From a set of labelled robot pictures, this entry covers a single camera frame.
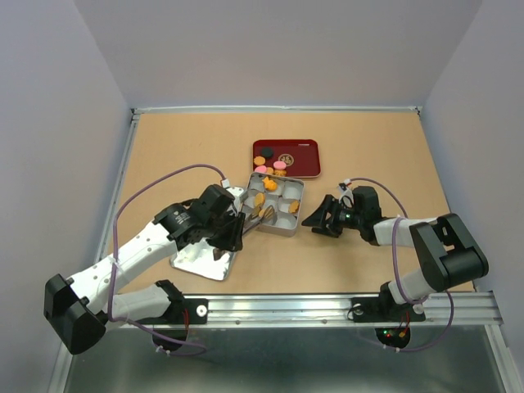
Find red rectangular tray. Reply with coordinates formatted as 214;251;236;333
252;139;321;178

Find metal serving tongs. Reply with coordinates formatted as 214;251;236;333
242;192;276;236

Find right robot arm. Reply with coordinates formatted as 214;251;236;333
302;185;489;319

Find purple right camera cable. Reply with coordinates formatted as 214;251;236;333
347;177;455;353

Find silver tin lid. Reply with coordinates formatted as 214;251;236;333
169;238;237;282

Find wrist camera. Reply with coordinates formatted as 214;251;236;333
337;178;353;204
221;178;245;208

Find aluminium front rail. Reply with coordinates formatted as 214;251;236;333
65;291;503;328

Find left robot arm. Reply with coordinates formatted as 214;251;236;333
43;184;246;355

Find small orange cookie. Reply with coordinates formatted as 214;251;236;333
253;156;265;166

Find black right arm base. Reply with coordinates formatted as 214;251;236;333
347;282;426;323

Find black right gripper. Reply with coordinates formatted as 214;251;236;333
301;194;364;237

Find round orange cookie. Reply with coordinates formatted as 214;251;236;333
288;200;300;214

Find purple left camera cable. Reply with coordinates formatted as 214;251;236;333
108;164;230;357

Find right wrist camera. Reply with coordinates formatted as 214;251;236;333
337;178;353;204

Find pink round cookie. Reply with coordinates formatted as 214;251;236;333
273;160;287;170

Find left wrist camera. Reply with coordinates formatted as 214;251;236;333
221;178;245;208

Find purple camera cable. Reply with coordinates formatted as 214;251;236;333
108;164;230;357
347;177;455;353

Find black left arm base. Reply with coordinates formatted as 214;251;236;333
133;280;209;325

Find silver cookie tin with cups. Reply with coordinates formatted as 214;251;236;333
241;172;305;237

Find flower orange cookie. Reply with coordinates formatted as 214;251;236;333
263;177;278;192

